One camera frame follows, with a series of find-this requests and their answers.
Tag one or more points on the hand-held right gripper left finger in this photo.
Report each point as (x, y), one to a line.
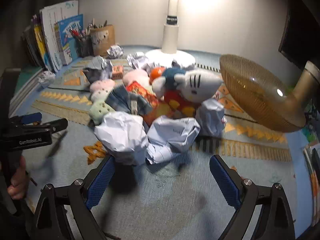
(100, 182)

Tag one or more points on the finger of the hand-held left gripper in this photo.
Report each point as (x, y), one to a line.
(31, 118)
(58, 125)

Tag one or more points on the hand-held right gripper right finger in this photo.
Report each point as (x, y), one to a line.
(225, 182)

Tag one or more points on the white paper ball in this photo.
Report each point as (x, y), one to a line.
(100, 65)
(115, 51)
(137, 60)
(122, 135)
(175, 132)
(47, 78)
(160, 155)
(211, 117)

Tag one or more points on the golden ribbed bowl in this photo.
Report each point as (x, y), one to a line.
(250, 90)

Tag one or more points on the person's left hand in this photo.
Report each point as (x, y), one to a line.
(17, 180)

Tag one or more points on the stack of flat books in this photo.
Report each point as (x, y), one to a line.
(26, 76)

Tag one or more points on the three-ball dango plush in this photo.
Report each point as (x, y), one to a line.
(101, 108)

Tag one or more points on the patterned woven table mat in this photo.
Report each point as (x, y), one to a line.
(175, 205)

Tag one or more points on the pink card box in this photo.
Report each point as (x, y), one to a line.
(117, 72)

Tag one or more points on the black mesh pen holder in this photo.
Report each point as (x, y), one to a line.
(85, 47)

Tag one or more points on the row of upright books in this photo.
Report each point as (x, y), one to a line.
(52, 37)

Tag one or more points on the red orange snack packet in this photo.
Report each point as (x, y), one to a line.
(140, 90)

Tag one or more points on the pink plush toy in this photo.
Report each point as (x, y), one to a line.
(135, 76)

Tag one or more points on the brown cardboard pen holder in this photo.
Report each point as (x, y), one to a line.
(102, 41)

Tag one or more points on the bunch of colourful pens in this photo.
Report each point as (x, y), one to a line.
(80, 32)

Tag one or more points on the white cat plush toy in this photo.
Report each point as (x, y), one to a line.
(197, 82)

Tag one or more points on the bunch of dark pens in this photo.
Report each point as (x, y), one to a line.
(98, 24)

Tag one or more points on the gold thermos bottle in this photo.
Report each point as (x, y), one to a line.
(303, 87)

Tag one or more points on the white desk lamp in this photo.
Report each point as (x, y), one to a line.
(171, 37)

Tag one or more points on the black monitor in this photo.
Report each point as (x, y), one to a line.
(297, 37)

